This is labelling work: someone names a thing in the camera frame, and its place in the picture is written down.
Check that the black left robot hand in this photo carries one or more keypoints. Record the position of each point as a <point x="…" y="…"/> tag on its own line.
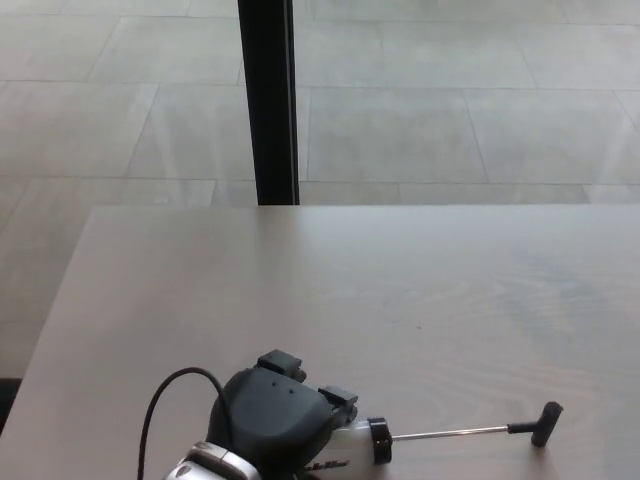
<point x="275" y="410"/>

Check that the black vertical window frame post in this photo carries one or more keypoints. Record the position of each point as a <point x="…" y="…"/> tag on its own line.
<point x="270" y="100"/>

